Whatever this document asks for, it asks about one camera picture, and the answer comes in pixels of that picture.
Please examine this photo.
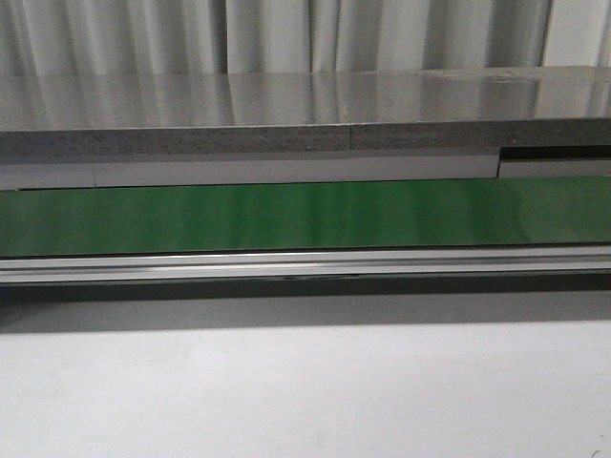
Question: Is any aluminium conveyor front rail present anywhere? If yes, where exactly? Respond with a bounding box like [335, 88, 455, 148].
[1, 245, 610, 284]

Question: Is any green conveyor belt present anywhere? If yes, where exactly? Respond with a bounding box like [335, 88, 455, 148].
[1, 177, 610, 258]

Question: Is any white pleated curtain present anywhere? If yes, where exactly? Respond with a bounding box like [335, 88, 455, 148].
[1, 1, 610, 75]

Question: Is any grey conveyor rear side guard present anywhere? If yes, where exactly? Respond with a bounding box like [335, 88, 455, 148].
[1, 145, 610, 190]

